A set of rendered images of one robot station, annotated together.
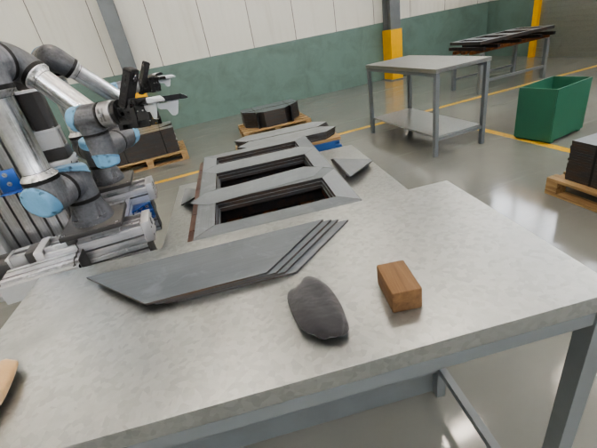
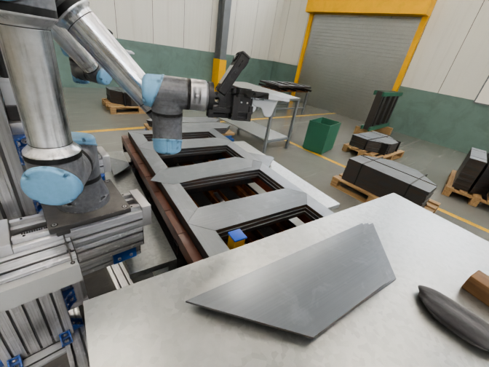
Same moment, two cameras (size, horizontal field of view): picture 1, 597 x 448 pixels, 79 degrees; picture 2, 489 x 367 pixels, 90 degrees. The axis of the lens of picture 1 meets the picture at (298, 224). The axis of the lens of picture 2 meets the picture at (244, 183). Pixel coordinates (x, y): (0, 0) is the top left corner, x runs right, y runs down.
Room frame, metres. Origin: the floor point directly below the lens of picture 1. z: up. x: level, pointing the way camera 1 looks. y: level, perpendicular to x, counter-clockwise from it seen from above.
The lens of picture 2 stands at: (0.53, 0.70, 1.55)
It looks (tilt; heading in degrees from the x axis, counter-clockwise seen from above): 28 degrees down; 328
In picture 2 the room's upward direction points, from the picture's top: 10 degrees clockwise
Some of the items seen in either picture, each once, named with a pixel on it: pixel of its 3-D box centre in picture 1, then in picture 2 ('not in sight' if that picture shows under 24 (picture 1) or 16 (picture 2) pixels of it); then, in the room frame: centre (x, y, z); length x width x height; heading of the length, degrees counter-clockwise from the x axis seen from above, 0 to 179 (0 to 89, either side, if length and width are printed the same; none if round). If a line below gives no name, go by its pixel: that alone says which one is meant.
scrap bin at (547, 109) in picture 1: (549, 108); (320, 135); (3.99, -3.04, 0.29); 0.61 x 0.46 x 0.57; 114
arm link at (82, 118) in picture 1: (88, 118); (167, 93); (1.18, 0.57, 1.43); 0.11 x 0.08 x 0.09; 78
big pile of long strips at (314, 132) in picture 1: (284, 137); (191, 125); (2.87, -0.02, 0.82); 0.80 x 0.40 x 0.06; 96
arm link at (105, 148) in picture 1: (105, 148); (167, 129); (1.19, 0.56, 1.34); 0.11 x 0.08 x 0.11; 168
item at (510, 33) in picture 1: (498, 60); (283, 97); (6.93, -4.16, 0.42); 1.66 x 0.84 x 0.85; 104
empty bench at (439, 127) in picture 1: (420, 100); (253, 114); (4.70, -1.83, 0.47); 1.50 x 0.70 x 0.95; 14
